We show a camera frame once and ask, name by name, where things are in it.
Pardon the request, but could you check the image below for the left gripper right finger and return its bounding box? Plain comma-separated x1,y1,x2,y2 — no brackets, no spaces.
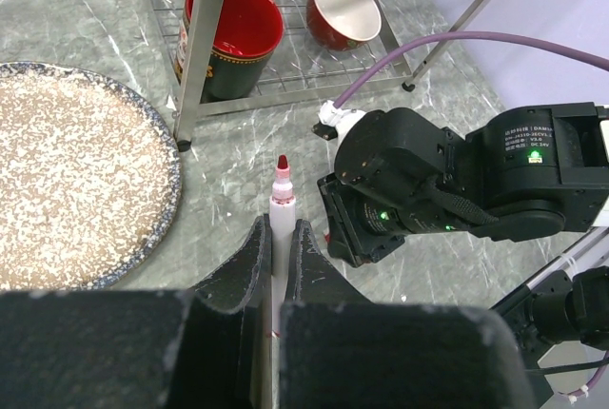
278,221,553,408

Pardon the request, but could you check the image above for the white pen red tip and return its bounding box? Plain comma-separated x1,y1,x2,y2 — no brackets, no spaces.
268,154,296,408

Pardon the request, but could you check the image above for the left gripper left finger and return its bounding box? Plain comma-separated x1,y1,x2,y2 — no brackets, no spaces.
1,216,272,408

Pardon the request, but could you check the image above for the small white bowl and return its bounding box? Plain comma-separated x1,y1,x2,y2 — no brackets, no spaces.
305,0,383,51

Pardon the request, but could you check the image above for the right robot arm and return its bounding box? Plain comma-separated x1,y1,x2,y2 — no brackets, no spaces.
313,102,608,267

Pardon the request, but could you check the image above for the steel dish rack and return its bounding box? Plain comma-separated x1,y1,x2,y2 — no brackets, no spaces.
99,0,539,152

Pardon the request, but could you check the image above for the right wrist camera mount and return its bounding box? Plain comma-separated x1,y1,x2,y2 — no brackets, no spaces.
312,100,366,146

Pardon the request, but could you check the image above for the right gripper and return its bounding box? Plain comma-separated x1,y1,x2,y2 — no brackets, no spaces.
317,173,415,268

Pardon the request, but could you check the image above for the red and black mug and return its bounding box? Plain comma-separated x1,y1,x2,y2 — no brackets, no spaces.
201,0,284,102

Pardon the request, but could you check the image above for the speckled ceramic plate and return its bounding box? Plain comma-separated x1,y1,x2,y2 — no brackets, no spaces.
1,61,182,291

